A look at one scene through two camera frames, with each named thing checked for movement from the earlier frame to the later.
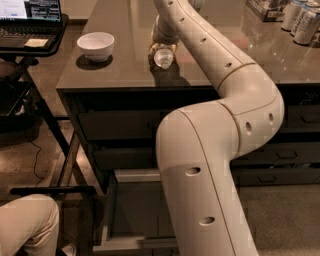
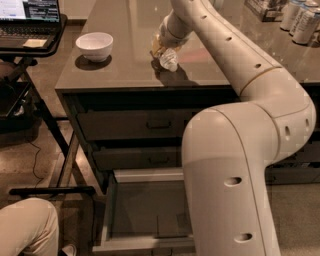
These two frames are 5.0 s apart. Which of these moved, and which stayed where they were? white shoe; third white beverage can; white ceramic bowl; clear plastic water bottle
Moved: clear plastic water bottle
Stayed: white shoe; white ceramic bowl; third white beverage can
